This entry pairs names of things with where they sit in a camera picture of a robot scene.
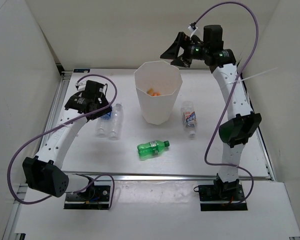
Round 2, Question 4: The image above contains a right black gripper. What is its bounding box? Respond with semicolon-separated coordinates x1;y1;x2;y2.
160;32;210;69

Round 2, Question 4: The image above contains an orange plastic bottle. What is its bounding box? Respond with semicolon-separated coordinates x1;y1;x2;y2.
146;88;161;97

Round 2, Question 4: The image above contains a clear bottle blue white label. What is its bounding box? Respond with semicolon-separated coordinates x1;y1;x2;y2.
180;101;197;139

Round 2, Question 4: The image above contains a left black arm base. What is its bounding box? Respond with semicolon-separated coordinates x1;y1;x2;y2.
63;174;115;210

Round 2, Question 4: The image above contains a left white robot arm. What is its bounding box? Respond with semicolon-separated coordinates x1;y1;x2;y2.
22;80;112;197

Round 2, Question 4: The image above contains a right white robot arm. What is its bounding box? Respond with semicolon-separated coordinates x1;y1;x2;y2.
160;23;262;200

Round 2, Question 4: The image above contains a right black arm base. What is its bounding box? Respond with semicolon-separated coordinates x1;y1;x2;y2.
193;175;248;212

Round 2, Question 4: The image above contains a white faceted plastic bin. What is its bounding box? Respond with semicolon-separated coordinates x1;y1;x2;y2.
134;60;183;125

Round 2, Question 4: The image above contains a clear plastic water bottle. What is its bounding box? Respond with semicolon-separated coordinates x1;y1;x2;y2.
108;103;124;140

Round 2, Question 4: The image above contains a green plastic bottle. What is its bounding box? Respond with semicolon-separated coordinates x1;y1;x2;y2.
137;140;170;159

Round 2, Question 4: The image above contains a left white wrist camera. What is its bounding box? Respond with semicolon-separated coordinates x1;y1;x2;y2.
75;82;86;91

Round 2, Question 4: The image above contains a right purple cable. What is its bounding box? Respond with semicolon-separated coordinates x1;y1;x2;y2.
188;1;260;208

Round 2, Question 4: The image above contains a purple cable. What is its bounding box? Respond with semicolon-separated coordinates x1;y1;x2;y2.
6;74;118;205
188;1;260;208

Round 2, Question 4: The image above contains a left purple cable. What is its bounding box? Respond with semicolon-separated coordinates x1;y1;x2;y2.
6;74;118;205

